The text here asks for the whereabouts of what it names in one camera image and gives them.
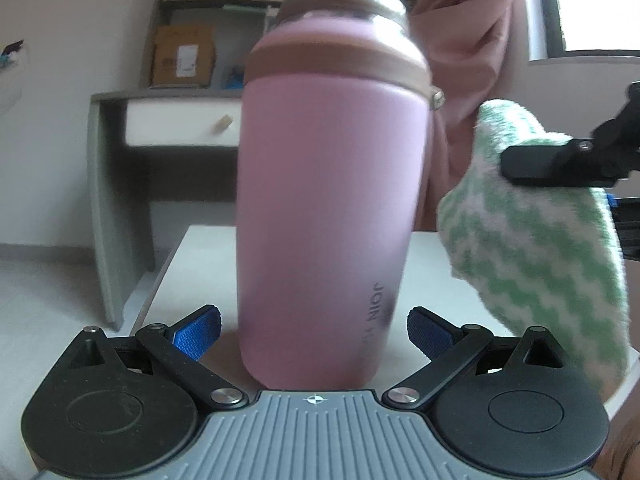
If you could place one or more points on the pink curtain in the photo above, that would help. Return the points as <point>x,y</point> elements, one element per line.
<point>464,42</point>

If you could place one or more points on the pink insulated bottle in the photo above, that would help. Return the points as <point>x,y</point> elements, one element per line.
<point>336,106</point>

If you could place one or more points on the wall socket with plug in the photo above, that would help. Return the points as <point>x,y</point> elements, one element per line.
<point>10,53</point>

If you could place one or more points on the cardboard box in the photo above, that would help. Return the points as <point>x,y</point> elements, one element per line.
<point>184,55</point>

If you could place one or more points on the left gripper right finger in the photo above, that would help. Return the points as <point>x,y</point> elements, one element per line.
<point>509,407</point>

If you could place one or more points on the window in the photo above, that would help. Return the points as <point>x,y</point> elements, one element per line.
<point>572,28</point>

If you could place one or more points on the grey desk with drawer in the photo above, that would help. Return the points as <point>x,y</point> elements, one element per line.
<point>158,161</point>

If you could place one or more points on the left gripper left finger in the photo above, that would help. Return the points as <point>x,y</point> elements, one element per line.
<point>117,407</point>

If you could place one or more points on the green white fluffy cloth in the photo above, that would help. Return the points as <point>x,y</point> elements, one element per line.
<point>539,256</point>

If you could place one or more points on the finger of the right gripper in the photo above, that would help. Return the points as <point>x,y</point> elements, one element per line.
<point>574,164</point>

